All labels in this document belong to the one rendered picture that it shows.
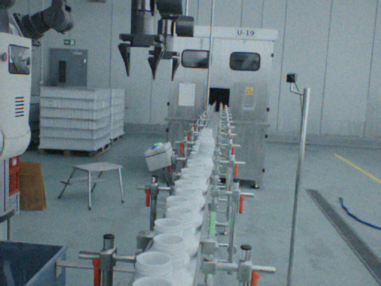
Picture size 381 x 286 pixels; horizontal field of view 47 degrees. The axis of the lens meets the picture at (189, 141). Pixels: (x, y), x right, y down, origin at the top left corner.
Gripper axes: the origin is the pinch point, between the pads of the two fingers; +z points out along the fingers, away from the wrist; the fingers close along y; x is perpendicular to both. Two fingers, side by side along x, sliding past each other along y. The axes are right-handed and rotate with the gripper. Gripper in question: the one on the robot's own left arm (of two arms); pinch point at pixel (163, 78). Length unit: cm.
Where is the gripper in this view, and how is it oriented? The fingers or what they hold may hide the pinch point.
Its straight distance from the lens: 153.2
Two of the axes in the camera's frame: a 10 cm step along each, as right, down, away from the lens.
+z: -0.6, 9.9, 1.3
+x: -1.0, 1.2, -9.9
